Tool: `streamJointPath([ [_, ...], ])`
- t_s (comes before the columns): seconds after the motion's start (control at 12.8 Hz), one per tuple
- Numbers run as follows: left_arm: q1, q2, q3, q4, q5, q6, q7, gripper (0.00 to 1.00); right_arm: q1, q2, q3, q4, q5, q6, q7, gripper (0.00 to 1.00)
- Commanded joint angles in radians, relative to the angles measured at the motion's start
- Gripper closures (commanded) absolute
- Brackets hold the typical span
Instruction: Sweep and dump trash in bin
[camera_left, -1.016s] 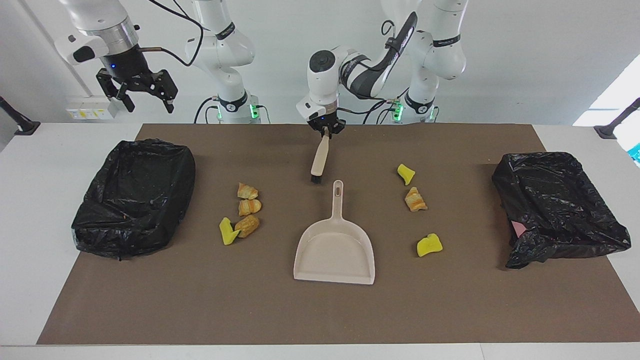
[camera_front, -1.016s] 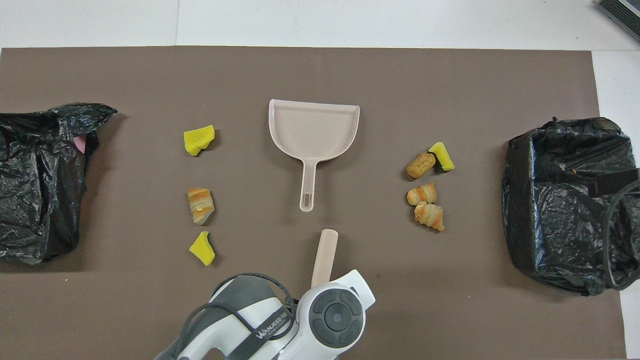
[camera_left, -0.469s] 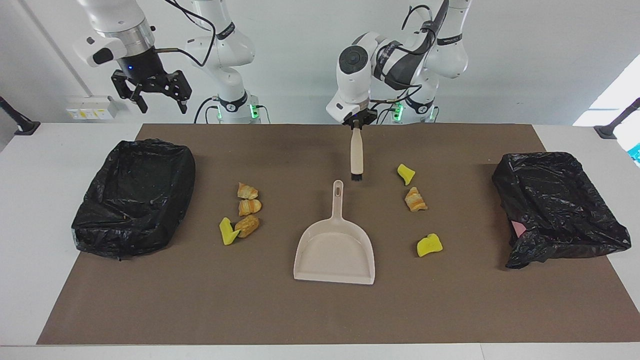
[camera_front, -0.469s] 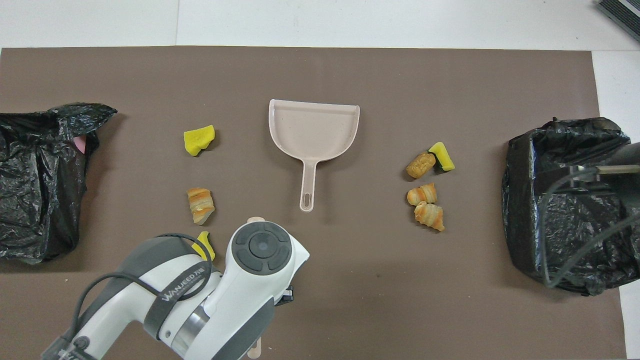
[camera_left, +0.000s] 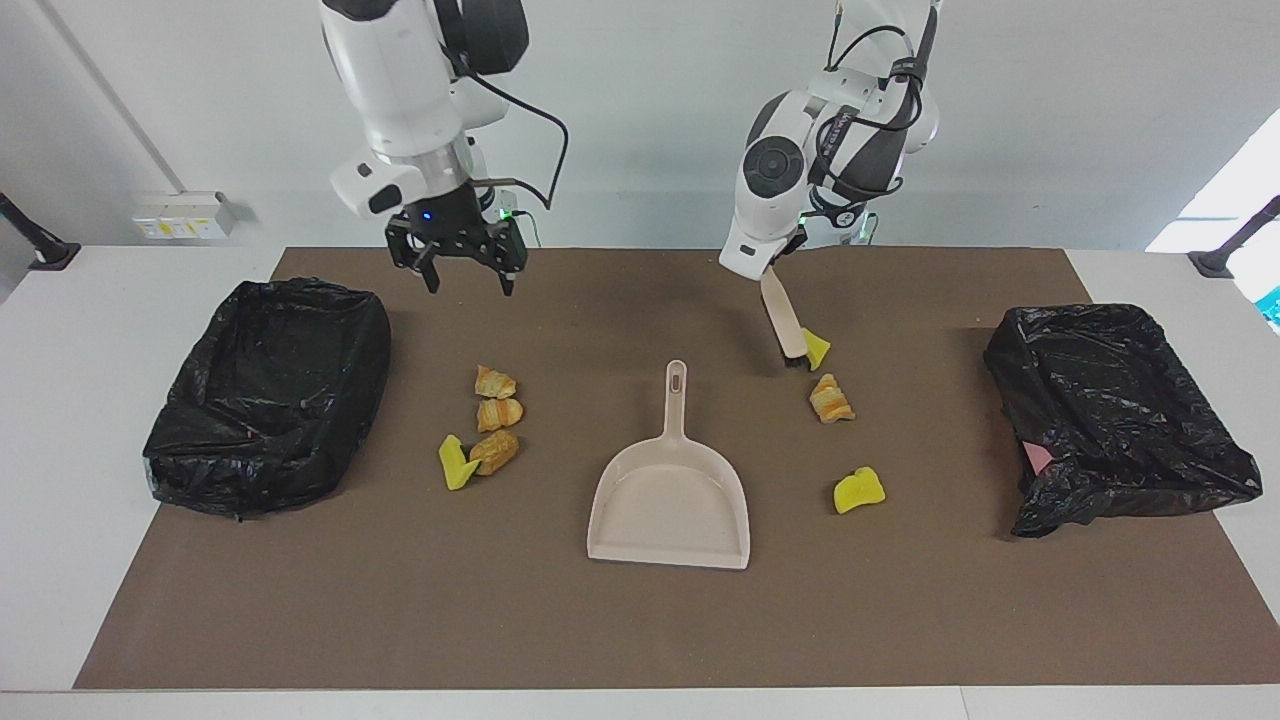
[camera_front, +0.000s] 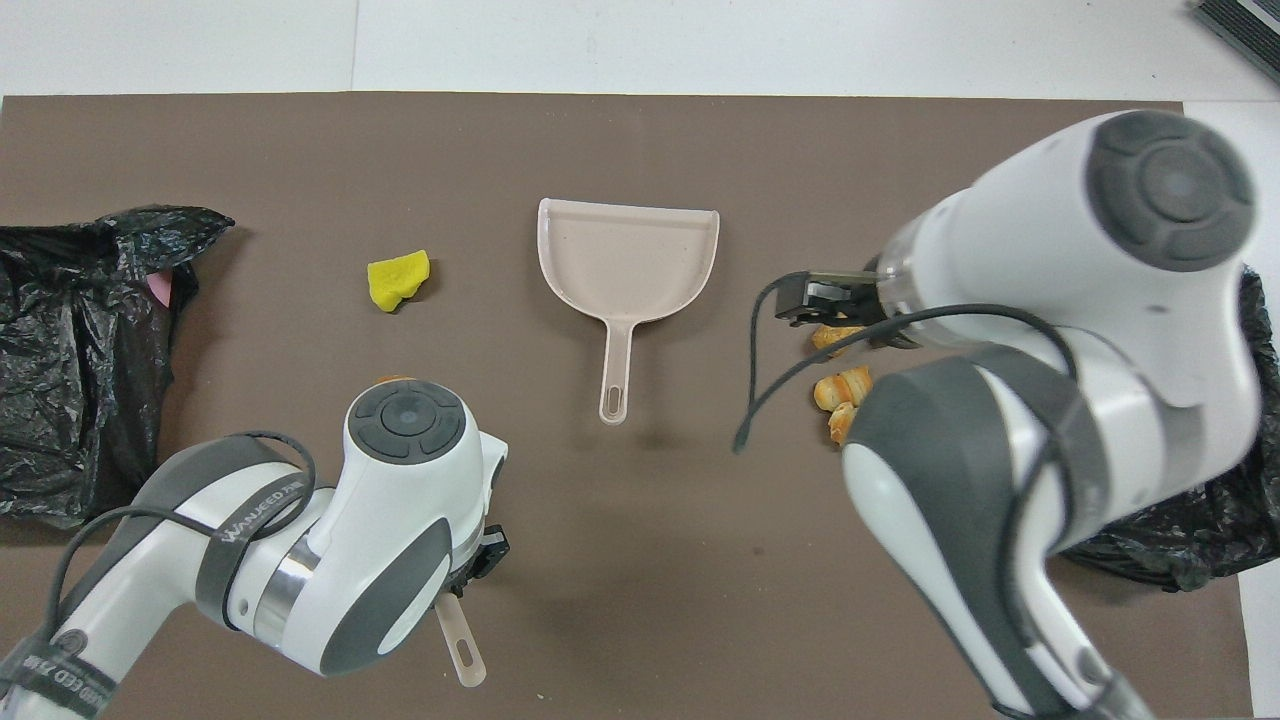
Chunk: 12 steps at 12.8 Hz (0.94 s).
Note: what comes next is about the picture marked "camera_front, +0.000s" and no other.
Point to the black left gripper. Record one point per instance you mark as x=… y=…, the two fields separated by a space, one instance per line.
x=487 y=555

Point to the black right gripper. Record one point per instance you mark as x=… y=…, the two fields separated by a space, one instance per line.
x=865 y=305

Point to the brown bread roll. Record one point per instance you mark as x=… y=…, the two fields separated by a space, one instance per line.
x=830 y=338

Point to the beige brush black bristles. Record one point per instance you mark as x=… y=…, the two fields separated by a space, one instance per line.
x=460 y=640

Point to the small golden croissant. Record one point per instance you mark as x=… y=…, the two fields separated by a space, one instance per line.
x=845 y=388

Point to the pale layered croissant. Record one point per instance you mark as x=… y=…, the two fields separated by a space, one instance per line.
x=840 y=420

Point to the beige plastic dustpan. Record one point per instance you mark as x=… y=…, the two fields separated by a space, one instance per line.
x=625 y=260

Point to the orange white striped croissant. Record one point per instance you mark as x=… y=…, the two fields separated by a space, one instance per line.
x=395 y=379

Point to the lumpy yellow sponge chunk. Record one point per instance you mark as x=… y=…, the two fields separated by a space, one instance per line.
x=397 y=280

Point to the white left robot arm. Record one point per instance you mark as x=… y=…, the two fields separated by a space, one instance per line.
x=400 y=520

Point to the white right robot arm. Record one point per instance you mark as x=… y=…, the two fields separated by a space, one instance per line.
x=1100 y=300

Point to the pink bin rim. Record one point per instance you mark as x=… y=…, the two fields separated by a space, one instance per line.
x=160 y=287

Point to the black bag lined bin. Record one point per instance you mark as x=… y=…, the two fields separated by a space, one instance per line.
x=1180 y=550
x=80 y=330

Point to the brown table mat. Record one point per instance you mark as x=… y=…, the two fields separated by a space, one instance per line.
x=640 y=140

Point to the grey striped object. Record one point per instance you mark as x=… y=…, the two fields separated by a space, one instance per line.
x=1245 y=30

